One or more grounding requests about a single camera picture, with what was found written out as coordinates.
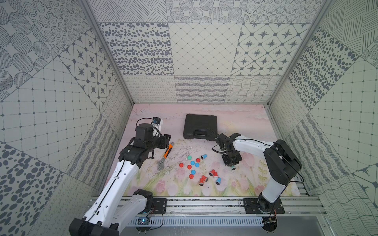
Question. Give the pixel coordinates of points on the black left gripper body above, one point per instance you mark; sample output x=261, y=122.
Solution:
x=163, y=141

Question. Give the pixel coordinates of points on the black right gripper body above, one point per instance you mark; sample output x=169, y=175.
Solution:
x=231, y=158

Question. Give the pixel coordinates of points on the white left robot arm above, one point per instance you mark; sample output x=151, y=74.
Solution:
x=104, y=218

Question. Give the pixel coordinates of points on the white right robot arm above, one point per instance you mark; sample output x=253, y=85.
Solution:
x=282, y=163

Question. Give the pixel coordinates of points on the black plastic tool case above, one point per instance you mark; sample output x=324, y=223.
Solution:
x=200, y=127

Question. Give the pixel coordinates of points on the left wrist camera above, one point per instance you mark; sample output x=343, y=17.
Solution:
x=157, y=122

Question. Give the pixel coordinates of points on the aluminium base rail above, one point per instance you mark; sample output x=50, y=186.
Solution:
x=227, y=211

